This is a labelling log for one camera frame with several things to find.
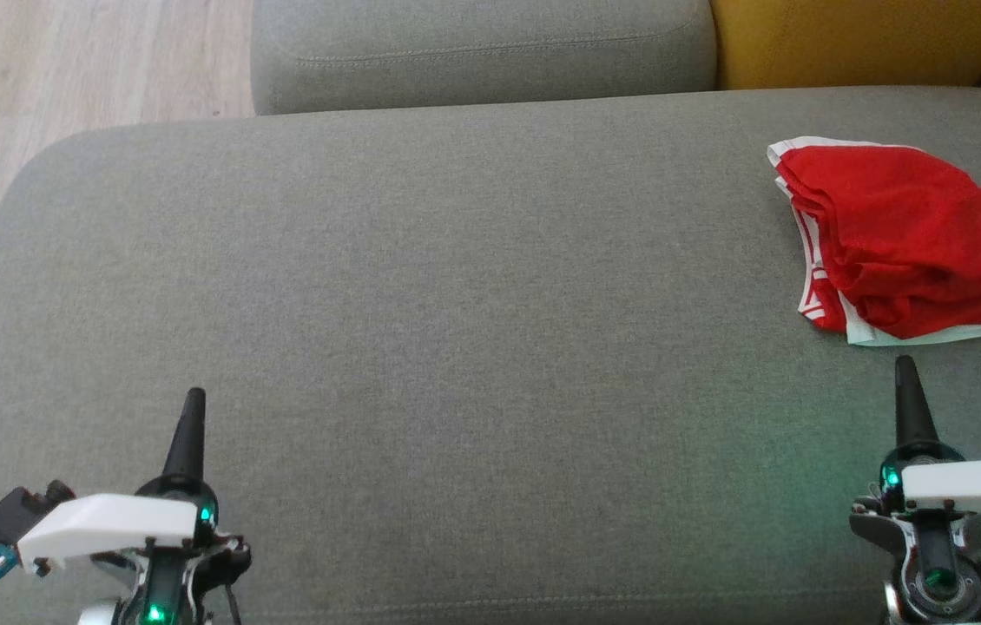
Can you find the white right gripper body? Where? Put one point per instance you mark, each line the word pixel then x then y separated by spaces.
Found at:
pixel 977 486

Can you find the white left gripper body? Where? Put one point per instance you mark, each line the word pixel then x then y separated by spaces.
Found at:
pixel 108 525

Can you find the grey sofa back cushion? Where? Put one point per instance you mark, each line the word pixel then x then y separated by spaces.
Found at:
pixel 482 52

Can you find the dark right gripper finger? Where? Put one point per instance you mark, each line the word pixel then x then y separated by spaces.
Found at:
pixel 914 408

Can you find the yellow sofa cushion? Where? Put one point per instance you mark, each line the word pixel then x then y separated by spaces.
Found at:
pixel 864 43

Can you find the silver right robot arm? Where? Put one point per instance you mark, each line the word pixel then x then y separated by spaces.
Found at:
pixel 933 573

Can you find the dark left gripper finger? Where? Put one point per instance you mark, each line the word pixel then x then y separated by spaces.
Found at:
pixel 187 443

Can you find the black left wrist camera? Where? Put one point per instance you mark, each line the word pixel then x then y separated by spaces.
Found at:
pixel 17 512

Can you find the red shorts with white band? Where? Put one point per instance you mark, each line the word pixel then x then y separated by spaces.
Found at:
pixel 907 234

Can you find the grey fabric sofa seat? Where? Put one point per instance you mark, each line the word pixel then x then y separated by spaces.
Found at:
pixel 456 347

